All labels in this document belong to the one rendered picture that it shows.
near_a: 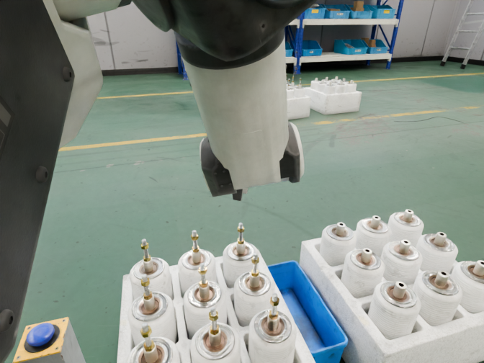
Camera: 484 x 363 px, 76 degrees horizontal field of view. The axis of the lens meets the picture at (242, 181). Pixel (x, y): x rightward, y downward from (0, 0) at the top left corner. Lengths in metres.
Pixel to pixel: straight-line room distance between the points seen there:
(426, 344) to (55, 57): 0.83
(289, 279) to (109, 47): 4.89
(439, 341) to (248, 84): 0.75
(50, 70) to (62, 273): 1.16
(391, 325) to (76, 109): 0.74
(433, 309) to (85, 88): 0.82
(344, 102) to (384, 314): 2.54
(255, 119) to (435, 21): 7.75
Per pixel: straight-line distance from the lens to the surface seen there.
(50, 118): 0.18
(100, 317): 1.11
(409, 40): 7.62
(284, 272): 1.04
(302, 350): 0.76
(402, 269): 0.93
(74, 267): 1.32
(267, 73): 0.27
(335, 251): 0.93
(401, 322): 0.81
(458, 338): 0.94
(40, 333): 0.67
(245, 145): 0.30
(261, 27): 0.19
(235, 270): 0.83
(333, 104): 3.08
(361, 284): 0.87
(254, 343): 0.68
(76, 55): 0.21
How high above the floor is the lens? 0.80
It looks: 28 degrees down
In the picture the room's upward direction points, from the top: straight up
